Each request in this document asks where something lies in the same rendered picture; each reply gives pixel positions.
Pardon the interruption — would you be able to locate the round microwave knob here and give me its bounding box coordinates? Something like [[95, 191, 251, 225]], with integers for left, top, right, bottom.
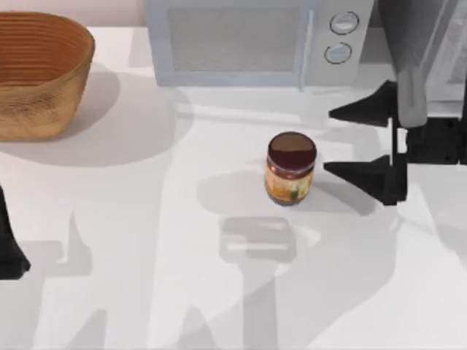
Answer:
[[329, 10, 360, 34], [323, 42, 353, 66]]

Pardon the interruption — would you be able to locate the brown lidded jar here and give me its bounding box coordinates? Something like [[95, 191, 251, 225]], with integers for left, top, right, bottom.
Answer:
[[264, 131, 317, 207]]

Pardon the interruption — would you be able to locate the pale microwave oven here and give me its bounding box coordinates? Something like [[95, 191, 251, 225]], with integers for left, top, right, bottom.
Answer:
[[143, 0, 376, 93]]

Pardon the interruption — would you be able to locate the microwave oven door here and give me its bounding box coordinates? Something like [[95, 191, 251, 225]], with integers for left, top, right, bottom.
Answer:
[[144, 0, 315, 88]]

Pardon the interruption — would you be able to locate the woven wicker basket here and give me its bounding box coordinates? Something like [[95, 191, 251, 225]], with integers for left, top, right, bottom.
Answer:
[[0, 11, 96, 142]]

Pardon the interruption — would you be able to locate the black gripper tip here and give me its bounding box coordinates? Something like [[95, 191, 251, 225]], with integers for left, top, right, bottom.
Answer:
[[0, 184, 32, 281]]

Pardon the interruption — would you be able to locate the microwave door handle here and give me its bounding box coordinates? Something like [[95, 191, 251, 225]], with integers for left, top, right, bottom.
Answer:
[[298, 9, 315, 93]]

